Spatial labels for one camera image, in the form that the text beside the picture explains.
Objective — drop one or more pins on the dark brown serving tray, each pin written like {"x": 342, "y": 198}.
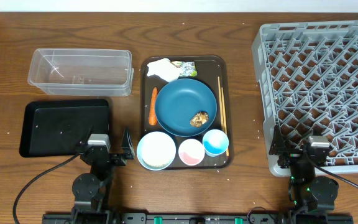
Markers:
{"x": 209, "y": 67}

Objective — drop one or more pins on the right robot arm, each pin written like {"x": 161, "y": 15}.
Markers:
{"x": 312, "y": 195}

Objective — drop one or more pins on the white tissue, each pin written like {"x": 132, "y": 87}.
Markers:
{"x": 164, "y": 69}

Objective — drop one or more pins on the black plastic bin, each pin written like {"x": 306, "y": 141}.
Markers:
{"x": 56, "y": 128}

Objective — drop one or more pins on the light blue cup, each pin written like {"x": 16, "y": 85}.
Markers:
{"x": 215, "y": 142}

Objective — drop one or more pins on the green foil snack wrapper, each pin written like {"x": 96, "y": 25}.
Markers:
{"x": 187, "y": 69}

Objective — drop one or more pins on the grey dishwasher rack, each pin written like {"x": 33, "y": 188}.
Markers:
{"x": 308, "y": 77}

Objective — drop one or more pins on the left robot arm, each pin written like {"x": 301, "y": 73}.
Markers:
{"x": 91, "y": 190}

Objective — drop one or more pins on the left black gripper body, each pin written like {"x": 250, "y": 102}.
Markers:
{"x": 120, "y": 161}

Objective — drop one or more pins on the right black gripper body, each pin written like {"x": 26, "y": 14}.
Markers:
{"x": 290, "y": 155}

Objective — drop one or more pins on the orange carrot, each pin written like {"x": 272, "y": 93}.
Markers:
{"x": 152, "y": 115}

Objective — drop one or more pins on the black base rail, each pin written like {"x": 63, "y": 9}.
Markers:
{"x": 142, "y": 218}

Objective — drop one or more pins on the clear plastic bin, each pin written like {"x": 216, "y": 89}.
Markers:
{"x": 82, "y": 72}

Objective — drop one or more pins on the brown food scrap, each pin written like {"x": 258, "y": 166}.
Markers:
{"x": 199, "y": 119}

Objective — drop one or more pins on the pink cup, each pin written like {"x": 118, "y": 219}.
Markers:
{"x": 191, "y": 152}

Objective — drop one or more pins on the light blue rice bowl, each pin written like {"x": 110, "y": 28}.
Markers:
{"x": 156, "y": 151}

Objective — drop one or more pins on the blue plate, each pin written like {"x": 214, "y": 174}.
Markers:
{"x": 179, "y": 101}

